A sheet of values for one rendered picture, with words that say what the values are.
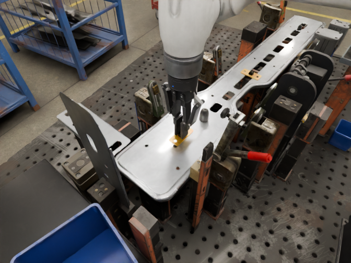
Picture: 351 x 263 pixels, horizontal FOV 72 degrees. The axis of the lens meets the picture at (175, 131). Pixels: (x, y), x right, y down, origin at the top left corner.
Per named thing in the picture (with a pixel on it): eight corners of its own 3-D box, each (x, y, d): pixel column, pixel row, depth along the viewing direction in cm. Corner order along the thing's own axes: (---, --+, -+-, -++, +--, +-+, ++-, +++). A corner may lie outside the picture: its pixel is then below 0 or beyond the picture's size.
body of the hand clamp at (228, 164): (209, 199, 96) (222, 145, 70) (224, 209, 93) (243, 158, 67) (200, 210, 93) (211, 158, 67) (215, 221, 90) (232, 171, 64)
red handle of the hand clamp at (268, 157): (220, 143, 68) (273, 148, 56) (223, 149, 69) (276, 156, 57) (212, 152, 66) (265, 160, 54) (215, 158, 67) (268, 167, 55)
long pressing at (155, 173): (290, 14, 143) (291, 11, 142) (329, 25, 133) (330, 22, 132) (108, 162, 73) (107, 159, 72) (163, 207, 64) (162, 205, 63)
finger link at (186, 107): (188, 86, 63) (192, 87, 62) (189, 118, 71) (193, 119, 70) (178, 93, 61) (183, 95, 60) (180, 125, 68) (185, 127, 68)
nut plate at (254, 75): (240, 72, 102) (240, 70, 101) (244, 68, 104) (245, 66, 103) (257, 80, 98) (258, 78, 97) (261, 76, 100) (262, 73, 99)
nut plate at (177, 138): (185, 125, 79) (185, 122, 78) (194, 130, 77) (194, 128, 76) (168, 140, 75) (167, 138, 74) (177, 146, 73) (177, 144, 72)
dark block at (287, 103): (249, 167, 106) (280, 94, 74) (264, 176, 103) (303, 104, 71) (243, 175, 104) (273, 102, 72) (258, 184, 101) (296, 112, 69)
